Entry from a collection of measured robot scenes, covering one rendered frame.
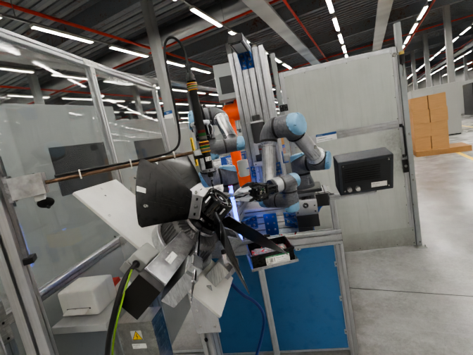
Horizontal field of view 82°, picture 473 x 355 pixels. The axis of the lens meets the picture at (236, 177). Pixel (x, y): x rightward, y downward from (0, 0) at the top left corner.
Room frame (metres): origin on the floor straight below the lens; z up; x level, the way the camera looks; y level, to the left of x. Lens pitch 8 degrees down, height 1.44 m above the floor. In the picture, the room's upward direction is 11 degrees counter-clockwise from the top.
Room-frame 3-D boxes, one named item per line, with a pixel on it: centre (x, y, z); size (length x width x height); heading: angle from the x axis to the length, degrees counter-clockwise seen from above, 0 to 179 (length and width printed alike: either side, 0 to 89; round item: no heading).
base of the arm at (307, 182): (1.79, -0.43, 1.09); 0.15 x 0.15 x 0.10
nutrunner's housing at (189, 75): (1.15, 0.11, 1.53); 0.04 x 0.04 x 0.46
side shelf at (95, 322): (1.14, 0.67, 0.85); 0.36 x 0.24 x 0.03; 169
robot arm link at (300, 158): (1.78, -0.44, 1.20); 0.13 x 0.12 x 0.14; 51
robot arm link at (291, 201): (1.36, -0.24, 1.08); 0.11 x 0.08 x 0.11; 51
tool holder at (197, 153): (1.15, 0.12, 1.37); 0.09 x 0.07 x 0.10; 114
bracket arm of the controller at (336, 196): (1.39, -0.58, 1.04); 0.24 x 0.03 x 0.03; 79
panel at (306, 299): (1.49, -0.06, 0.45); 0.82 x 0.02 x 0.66; 79
